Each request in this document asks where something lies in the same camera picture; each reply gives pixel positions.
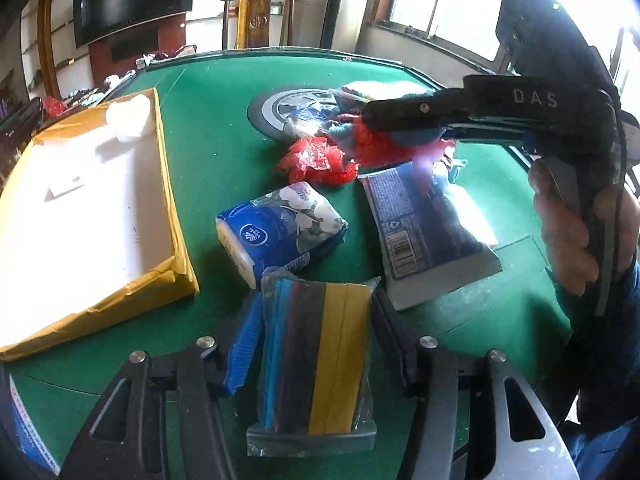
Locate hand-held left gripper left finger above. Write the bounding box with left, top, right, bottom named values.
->
left=59, top=290, right=265, bottom=480

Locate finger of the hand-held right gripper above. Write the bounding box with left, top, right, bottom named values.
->
left=442, top=125, right=524, bottom=143
left=362, top=89, right=469, bottom=132

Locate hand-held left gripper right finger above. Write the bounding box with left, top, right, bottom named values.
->
left=371, top=290, right=582, bottom=480

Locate red and blue knitted cloth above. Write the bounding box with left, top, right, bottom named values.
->
left=327, top=91, right=457, bottom=172

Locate multicoloured cloth pack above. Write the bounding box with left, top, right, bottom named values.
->
left=245, top=265, right=382, bottom=457

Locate blue wet wipes pack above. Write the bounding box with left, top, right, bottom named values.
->
left=357, top=160, right=504, bottom=311

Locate yellow cardboard box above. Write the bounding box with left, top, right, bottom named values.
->
left=0, top=87, right=201, bottom=362

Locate person's right forearm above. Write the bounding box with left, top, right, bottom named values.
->
left=550, top=260, right=640, bottom=480

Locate person's right hand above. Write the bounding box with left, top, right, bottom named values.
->
left=530, top=160, right=640, bottom=297

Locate window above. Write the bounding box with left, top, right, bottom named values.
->
left=371, top=0, right=640, bottom=111

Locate blue tissue pack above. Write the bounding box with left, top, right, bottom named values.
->
left=215, top=180, right=349, bottom=291

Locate round table centre panel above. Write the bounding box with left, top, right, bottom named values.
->
left=247, top=86, right=381, bottom=144

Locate wooden chair with round emblem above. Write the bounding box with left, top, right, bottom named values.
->
left=217, top=0, right=305, bottom=52

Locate white card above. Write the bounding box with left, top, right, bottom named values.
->
left=44, top=176, right=87, bottom=202

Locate white towel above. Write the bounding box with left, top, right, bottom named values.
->
left=105, top=95, right=154, bottom=144

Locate black flat television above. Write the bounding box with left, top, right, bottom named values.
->
left=72, top=0, right=195, bottom=50

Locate wooden wall shelf unit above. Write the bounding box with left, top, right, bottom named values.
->
left=20, top=0, right=361, bottom=101

